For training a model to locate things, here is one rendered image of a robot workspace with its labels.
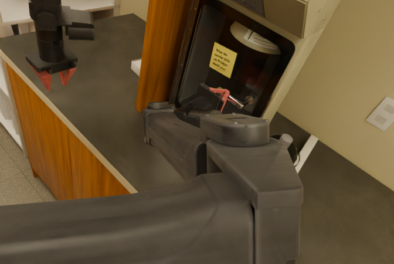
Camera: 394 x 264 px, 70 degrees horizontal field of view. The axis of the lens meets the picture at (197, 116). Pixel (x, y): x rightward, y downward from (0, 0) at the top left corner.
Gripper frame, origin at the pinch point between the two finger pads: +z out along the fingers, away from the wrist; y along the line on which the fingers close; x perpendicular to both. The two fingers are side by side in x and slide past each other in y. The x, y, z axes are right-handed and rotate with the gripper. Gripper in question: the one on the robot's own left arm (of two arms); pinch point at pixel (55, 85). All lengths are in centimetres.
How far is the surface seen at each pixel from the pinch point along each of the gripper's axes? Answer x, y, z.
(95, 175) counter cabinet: -8.4, 6.2, 38.1
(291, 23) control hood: -43, 28, -33
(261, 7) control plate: -36, 28, -33
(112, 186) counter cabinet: -18.1, 6.2, 33.8
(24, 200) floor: 43, -5, 110
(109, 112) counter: -2.9, 15.7, 16.2
